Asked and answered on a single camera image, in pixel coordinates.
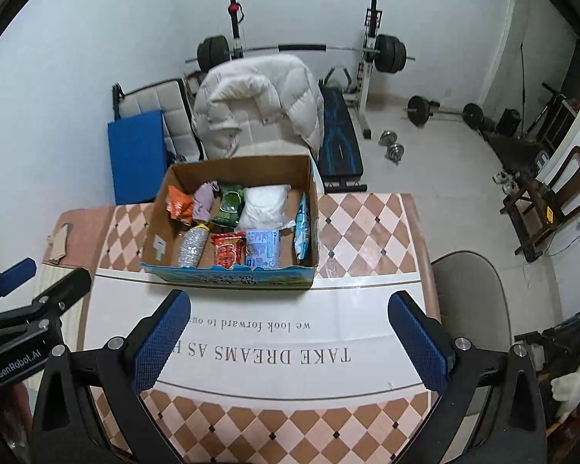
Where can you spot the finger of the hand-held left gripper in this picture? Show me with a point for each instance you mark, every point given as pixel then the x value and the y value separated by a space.
pixel 63 290
pixel 19 268

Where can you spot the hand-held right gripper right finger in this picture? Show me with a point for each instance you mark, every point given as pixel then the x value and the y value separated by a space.
pixel 415 338

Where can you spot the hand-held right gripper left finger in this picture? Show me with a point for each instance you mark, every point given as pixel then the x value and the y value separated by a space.
pixel 162 338

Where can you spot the silver glitter pouch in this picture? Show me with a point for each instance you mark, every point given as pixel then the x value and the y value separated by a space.
pixel 193 246

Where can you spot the red snack packet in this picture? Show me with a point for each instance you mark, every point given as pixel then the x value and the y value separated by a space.
pixel 227 250

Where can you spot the orange snack packet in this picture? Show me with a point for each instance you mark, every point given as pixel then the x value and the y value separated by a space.
pixel 179 205

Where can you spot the light blue packet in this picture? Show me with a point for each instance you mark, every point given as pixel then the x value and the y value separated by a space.
pixel 263 249

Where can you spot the purple snack packet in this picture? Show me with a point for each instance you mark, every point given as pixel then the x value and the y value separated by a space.
pixel 203 198

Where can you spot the green packet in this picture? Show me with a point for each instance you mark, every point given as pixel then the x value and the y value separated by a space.
pixel 229 208

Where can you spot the long blue packet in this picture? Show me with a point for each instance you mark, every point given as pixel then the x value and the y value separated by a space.
pixel 303 227

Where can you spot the white plastic bag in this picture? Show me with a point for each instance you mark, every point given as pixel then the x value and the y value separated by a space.
pixel 266 205

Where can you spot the cardboard box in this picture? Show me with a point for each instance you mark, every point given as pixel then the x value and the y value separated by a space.
pixel 270 169

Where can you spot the person's left forearm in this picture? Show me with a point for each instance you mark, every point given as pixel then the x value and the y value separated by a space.
pixel 5 425

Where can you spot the cream ribbed mat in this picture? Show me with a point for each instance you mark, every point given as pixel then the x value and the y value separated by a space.
pixel 72 328

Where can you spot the cardboard scraps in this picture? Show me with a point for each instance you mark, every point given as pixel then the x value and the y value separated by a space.
pixel 60 244

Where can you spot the brown wooden board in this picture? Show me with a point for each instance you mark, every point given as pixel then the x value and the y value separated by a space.
pixel 92 232

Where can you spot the grey chair seat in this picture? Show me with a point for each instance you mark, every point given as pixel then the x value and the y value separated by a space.
pixel 469 299

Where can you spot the checkered table cover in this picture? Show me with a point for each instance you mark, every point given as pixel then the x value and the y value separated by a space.
pixel 270 396

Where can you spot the black scooter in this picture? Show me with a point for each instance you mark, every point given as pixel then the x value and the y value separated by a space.
pixel 560 343

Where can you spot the blue folded mat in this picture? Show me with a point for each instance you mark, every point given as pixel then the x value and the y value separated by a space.
pixel 135 159

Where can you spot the white plush toy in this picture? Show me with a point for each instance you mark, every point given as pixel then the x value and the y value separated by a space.
pixel 575 386

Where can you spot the pair of white shoes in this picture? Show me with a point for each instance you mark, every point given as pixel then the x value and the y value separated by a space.
pixel 505 180

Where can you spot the chrome dumbbell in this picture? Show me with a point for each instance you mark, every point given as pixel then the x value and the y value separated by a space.
pixel 395 153
pixel 387 138

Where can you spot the black and blue weight bench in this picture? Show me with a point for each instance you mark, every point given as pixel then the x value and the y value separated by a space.
pixel 338 145

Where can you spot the dark wooden chair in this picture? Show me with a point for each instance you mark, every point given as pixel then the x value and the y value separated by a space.
pixel 575 193

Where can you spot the dark low bench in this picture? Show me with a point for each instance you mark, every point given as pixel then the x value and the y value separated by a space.
pixel 517 147

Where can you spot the beige padded black-framed bench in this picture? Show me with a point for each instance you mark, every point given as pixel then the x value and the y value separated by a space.
pixel 169 101

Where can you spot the black floor barbell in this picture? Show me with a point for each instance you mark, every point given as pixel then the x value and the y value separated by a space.
pixel 418 109

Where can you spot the black speaker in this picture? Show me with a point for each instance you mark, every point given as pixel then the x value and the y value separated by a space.
pixel 509 122

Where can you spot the white bench press rack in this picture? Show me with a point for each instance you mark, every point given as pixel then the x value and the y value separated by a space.
pixel 367 82

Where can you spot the white down jacket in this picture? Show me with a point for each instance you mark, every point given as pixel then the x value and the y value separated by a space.
pixel 295 96

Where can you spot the black barbell on rack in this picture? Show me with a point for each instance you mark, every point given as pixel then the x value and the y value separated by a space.
pixel 299 48

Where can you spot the white door frame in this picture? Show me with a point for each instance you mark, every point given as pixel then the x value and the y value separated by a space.
pixel 500 58

